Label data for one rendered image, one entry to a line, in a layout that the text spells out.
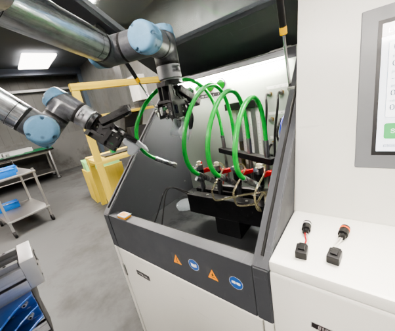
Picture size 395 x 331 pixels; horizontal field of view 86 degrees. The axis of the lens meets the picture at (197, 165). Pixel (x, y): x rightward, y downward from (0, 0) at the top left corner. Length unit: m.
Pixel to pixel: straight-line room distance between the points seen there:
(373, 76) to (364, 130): 0.12
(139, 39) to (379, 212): 0.70
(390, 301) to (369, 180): 0.26
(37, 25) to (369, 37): 0.67
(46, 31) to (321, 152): 0.66
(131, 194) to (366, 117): 0.86
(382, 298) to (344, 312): 0.08
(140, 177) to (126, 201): 0.13
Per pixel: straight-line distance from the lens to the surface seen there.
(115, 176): 3.97
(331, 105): 0.64
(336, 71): 0.66
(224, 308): 0.73
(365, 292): 0.49
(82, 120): 0.80
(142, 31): 0.62
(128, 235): 0.89
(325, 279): 0.49
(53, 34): 0.55
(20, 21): 0.51
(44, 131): 0.68
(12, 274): 0.81
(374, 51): 0.66
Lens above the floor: 1.32
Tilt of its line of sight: 17 degrees down
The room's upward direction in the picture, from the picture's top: 11 degrees counter-clockwise
